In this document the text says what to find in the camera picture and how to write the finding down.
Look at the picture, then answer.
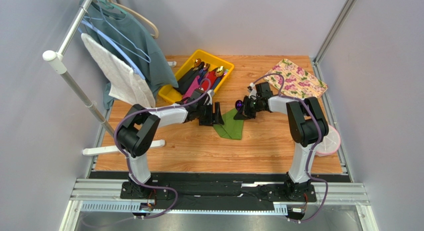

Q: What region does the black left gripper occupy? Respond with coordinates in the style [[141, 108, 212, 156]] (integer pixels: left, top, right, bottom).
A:
[[196, 102, 224, 126]]

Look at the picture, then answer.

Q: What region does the dark purple spoon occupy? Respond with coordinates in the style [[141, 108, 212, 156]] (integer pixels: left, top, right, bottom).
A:
[[235, 100, 243, 111]]

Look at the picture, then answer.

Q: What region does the green paper napkin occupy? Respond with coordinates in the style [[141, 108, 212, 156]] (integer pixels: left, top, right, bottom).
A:
[[213, 109, 244, 140]]

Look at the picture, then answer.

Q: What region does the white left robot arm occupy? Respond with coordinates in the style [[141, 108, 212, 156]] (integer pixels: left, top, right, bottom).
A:
[[113, 89, 224, 198]]

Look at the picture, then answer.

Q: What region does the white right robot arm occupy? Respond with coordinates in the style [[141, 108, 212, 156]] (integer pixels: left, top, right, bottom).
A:
[[234, 82, 329, 201]]

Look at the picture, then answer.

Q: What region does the pink rolled napkin in bin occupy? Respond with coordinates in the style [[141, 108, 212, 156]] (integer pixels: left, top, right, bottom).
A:
[[182, 75, 201, 99]]

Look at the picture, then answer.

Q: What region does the red rolled napkin in bin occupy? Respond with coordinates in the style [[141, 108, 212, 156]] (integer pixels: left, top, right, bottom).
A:
[[206, 67, 224, 90]]

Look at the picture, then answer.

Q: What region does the blue rolled napkin in bin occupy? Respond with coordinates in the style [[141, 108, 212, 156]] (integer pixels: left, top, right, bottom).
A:
[[212, 69, 228, 90]]

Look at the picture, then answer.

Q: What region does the black rolled napkin in bin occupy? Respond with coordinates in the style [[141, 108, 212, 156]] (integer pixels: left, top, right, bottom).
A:
[[174, 62, 205, 95]]

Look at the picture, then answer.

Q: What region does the yellow plastic cutlery bin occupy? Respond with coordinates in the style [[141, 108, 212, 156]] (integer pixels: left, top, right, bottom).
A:
[[158, 49, 235, 104]]

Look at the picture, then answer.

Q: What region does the floral patterned tray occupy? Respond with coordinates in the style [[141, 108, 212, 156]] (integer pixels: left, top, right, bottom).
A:
[[264, 59, 328, 99]]

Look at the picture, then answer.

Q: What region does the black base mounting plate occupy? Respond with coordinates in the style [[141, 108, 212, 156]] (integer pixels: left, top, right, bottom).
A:
[[120, 172, 317, 211]]

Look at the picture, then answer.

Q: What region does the white mesh food cover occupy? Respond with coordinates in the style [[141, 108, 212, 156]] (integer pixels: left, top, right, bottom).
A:
[[315, 125, 341, 157]]

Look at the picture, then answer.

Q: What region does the white towel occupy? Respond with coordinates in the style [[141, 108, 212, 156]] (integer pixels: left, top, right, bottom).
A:
[[81, 33, 156, 108]]

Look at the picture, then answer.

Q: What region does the grey-green t-shirt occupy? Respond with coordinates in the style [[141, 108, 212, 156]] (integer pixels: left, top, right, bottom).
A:
[[84, 1, 177, 108]]

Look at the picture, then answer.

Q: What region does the wooden clothes hanger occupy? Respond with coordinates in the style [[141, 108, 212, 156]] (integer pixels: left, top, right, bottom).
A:
[[105, 0, 160, 39]]

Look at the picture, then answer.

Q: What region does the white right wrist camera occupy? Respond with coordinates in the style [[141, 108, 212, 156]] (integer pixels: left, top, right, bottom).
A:
[[248, 83, 257, 98]]

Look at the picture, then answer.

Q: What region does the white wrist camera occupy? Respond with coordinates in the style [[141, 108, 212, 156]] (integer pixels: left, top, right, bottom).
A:
[[248, 83, 257, 98], [204, 90, 214, 105]]

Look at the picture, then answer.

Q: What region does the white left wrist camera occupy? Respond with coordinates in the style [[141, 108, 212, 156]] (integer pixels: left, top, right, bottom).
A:
[[204, 90, 214, 105]]

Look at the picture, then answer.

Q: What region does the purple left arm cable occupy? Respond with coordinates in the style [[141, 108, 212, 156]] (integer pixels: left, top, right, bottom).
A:
[[113, 78, 212, 220]]

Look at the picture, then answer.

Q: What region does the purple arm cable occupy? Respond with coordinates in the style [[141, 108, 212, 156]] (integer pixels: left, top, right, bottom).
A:
[[252, 73, 329, 224], [113, 78, 212, 220]]

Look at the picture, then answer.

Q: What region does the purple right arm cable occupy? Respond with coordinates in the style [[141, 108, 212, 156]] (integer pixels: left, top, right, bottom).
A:
[[252, 73, 329, 224]]

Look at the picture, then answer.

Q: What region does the aluminium frame rail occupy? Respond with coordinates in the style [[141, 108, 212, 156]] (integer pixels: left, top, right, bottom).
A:
[[59, 179, 379, 231]]

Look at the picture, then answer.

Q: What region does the blue wire hanger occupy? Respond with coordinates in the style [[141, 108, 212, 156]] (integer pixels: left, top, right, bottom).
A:
[[79, 1, 151, 80]]

